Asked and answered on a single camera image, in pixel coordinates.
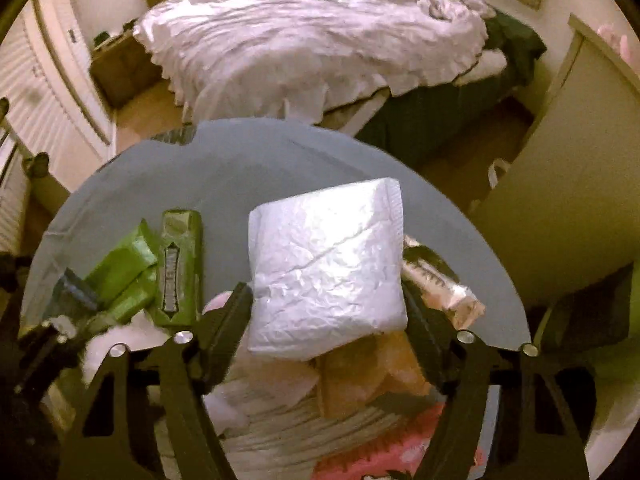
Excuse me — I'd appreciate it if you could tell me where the brown cardboard box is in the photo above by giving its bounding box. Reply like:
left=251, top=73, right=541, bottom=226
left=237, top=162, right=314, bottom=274
left=89, top=30, right=163, bottom=108

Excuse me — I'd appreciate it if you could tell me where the white tissue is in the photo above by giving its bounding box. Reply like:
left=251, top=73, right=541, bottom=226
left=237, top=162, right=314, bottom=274
left=80, top=310, right=173, bottom=386

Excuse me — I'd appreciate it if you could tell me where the dark green cloth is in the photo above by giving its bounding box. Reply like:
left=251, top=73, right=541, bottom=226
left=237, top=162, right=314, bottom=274
left=482, top=12, right=548, bottom=86

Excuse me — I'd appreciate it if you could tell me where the white ruffled duvet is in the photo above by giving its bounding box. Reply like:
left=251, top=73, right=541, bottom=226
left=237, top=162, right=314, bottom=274
left=134, top=0, right=496, bottom=126

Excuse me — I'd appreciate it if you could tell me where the blue wrapper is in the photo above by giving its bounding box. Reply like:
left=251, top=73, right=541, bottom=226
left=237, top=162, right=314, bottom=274
left=42, top=267, right=101, bottom=321

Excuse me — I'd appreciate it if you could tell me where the green crumpled wrapper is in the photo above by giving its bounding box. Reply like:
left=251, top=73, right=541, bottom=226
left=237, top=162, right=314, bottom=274
left=82, top=220, right=160, bottom=306
left=102, top=270, right=158, bottom=323

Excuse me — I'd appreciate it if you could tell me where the tan snack wrapper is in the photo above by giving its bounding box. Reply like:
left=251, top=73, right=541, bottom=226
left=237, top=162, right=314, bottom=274
left=315, top=332, right=433, bottom=418

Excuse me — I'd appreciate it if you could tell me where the white padded envelope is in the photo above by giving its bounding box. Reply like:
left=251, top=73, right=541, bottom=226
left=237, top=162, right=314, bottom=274
left=246, top=177, right=409, bottom=361

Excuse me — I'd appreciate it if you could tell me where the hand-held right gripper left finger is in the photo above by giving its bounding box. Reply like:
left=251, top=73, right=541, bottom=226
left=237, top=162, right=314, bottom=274
left=57, top=282, right=256, bottom=480

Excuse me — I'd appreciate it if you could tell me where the small pink wrapper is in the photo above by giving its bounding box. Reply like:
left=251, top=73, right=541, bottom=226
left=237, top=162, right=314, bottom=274
left=202, top=291, right=236, bottom=316

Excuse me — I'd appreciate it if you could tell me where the pink toy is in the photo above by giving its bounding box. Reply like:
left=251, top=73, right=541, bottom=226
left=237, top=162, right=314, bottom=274
left=595, top=22, right=638, bottom=61

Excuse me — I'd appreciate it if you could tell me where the pink patterned packet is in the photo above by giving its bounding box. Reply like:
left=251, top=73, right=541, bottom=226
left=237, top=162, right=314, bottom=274
left=310, top=400, right=486, bottom=480

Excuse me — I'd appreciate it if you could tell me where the dark bed base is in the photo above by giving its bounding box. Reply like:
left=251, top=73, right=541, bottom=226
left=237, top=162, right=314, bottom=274
left=320, top=67, right=531, bottom=161

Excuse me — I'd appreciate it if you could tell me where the white louvered wardrobe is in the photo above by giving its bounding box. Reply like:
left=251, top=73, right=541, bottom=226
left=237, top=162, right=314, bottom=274
left=0, top=0, right=118, bottom=261

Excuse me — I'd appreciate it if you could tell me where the white brown candy wrapper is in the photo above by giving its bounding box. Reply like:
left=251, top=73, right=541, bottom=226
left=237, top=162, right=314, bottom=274
left=402, top=235, right=486, bottom=328

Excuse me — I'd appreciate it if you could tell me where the black chair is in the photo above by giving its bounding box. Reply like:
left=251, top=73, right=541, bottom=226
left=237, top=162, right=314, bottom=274
left=530, top=265, right=636, bottom=361

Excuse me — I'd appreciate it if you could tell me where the white plastic wrapper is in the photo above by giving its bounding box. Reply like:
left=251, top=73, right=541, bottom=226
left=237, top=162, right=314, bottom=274
left=205, top=347, right=321, bottom=431

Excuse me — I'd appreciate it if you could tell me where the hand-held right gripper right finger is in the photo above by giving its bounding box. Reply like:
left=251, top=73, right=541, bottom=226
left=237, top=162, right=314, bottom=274
left=400, top=277, right=591, bottom=480

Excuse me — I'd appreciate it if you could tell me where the white ribbed cloth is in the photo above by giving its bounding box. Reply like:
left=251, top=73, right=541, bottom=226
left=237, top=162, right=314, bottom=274
left=215, top=400, right=441, bottom=480

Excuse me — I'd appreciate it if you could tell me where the white pillow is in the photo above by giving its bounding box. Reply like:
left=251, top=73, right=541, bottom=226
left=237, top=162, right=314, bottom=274
left=452, top=50, right=508, bottom=86

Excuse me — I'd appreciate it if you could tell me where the green gum pack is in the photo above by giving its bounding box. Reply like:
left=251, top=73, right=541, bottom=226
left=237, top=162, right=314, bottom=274
left=150, top=208, right=204, bottom=329

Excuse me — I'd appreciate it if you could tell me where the beige cabinet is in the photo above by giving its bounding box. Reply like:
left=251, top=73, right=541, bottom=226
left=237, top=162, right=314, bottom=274
left=470, top=12, right=640, bottom=306

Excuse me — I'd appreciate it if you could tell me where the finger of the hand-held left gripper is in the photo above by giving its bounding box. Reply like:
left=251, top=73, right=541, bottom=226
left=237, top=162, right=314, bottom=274
left=10, top=317, right=86, bottom=396

